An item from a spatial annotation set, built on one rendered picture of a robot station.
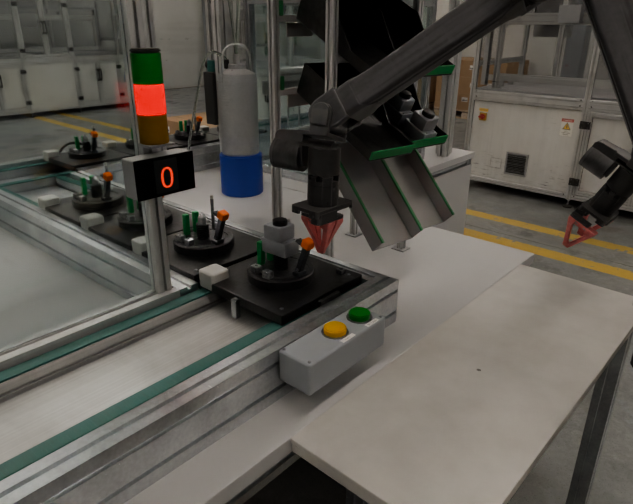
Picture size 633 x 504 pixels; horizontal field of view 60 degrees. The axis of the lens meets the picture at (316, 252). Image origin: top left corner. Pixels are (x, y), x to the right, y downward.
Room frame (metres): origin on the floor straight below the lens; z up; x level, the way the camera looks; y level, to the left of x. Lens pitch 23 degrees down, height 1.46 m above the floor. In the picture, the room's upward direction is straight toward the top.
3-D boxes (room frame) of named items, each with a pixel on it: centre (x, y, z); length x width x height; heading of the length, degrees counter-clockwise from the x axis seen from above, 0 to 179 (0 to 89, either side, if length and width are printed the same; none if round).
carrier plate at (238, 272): (1.03, 0.07, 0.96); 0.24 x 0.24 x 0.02; 49
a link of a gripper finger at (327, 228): (0.97, -0.02, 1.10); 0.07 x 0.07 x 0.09; 49
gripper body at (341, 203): (0.96, -0.01, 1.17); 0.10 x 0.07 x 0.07; 139
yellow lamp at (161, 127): (0.97, 0.29, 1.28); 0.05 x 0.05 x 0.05
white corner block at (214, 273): (1.02, 0.21, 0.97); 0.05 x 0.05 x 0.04; 49
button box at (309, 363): (0.83, -0.03, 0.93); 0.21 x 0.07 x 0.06; 139
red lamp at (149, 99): (0.97, 0.29, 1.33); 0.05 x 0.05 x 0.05
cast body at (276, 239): (1.04, 0.08, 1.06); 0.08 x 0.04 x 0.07; 51
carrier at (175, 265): (1.20, 0.26, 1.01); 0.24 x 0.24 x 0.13; 49
